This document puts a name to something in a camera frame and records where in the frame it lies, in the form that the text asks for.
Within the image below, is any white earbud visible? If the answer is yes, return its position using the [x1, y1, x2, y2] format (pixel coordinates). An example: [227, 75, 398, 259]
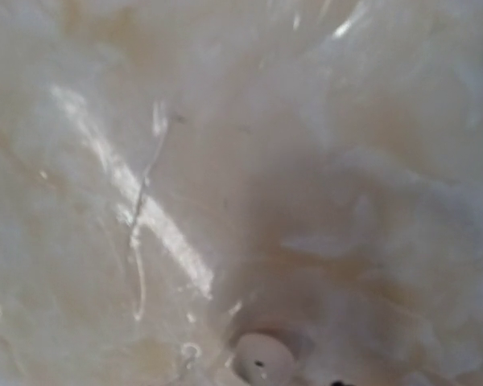
[233, 333, 296, 386]

